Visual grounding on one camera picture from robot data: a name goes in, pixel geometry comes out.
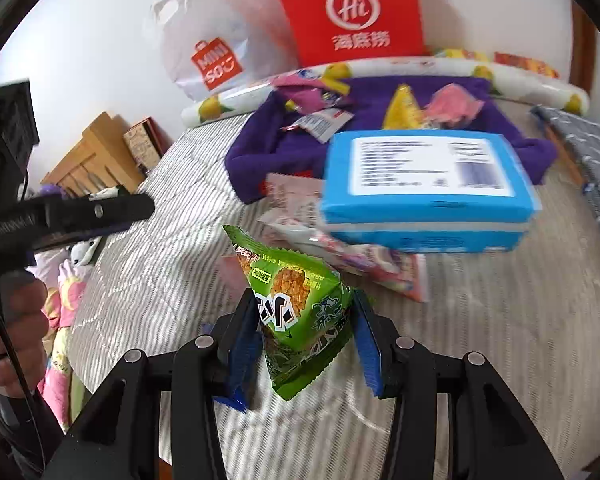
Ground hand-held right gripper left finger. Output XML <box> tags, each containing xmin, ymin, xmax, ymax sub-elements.
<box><xmin>42</xmin><ymin>290</ymin><xmax>263</xmax><ymax>480</ymax></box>

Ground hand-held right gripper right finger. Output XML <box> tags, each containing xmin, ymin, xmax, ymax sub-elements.
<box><xmin>352</xmin><ymin>287</ymin><xmax>566</xmax><ymax>480</ymax></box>

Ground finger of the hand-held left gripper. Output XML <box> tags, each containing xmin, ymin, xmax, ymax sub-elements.
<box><xmin>32</xmin><ymin>192</ymin><xmax>156</xmax><ymax>251</ymax></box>

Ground blue snack packet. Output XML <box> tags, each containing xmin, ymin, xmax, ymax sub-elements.
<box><xmin>215</xmin><ymin>392</ymin><xmax>248</xmax><ymax>413</ymax></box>

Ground green snack packet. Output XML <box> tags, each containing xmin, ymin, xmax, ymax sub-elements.
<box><xmin>222</xmin><ymin>224</ymin><xmax>356</xmax><ymax>401</ymax></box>

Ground pink floral clear packet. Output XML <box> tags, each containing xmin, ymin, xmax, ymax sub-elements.
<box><xmin>257</xmin><ymin>210</ymin><xmax>428</xmax><ymax>303</ymax></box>

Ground purple towel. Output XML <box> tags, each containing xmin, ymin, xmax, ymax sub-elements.
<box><xmin>225</xmin><ymin>76</ymin><xmax>558</xmax><ymax>205</ymax></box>

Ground white red snack packet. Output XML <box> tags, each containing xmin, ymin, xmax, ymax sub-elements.
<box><xmin>280</xmin><ymin>108</ymin><xmax>355</xmax><ymax>142</ymax></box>

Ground pink yellow snack packet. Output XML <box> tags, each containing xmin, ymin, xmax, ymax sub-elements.
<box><xmin>272</xmin><ymin>71</ymin><xmax>351</xmax><ymax>111</ymax></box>

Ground plain yellow snack packet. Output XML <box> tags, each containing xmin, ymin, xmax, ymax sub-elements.
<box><xmin>382</xmin><ymin>85</ymin><xmax>426</xmax><ymax>131</ymax></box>

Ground person's left hand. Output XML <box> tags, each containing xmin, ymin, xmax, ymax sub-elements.
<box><xmin>0</xmin><ymin>272</ymin><xmax>51</xmax><ymax>400</ymax></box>

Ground white black-dotted pillow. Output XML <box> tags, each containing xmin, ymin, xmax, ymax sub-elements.
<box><xmin>67</xmin><ymin>185</ymin><xmax>131</xmax><ymax>266</ymax></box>

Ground wooden boxes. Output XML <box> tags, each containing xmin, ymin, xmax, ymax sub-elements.
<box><xmin>40</xmin><ymin>112</ymin><xmax>146</xmax><ymax>198</ymax></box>

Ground patterned flat box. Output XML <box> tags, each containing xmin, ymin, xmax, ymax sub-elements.
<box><xmin>123</xmin><ymin>117</ymin><xmax>173</xmax><ymax>168</ymax></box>

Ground striped mattress pad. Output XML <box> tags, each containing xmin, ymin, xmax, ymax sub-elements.
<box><xmin>70</xmin><ymin>110</ymin><xmax>600</xmax><ymax>480</ymax></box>

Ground pink printed blanket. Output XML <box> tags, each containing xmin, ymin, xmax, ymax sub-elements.
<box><xmin>27</xmin><ymin>255</ymin><xmax>93</xmax><ymax>421</ymax></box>

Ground blue cardboard box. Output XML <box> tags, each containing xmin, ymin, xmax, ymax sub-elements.
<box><xmin>320</xmin><ymin>130</ymin><xmax>542</xmax><ymax>253</ymax></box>

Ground white plastic shopping bag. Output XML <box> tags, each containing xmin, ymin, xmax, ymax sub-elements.
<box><xmin>145</xmin><ymin>0</ymin><xmax>301</xmax><ymax>103</ymax></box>

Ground grey checked folded cloth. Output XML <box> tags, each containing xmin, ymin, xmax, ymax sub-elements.
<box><xmin>530</xmin><ymin>105</ymin><xmax>600</xmax><ymax>261</ymax></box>

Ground yellow chip bag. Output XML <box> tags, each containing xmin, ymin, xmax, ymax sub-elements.
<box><xmin>432</xmin><ymin>47</ymin><xmax>496</xmax><ymax>62</ymax></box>

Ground red paper bag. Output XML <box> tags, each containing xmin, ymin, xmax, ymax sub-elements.
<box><xmin>267</xmin><ymin>0</ymin><xmax>428</xmax><ymax>68</ymax></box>

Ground lemon print paper roll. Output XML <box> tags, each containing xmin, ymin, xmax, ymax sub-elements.
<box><xmin>180</xmin><ymin>56</ymin><xmax>592</xmax><ymax>128</ymax></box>

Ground orange chip bag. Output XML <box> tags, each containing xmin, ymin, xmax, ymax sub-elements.
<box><xmin>495</xmin><ymin>51</ymin><xmax>561</xmax><ymax>80</ymax></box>

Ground brown wooden door frame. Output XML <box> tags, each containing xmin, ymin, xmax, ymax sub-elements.
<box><xmin>570</xmin><ymin>0</ymin><xmax>598</xmax><ymax>93</ymax></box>

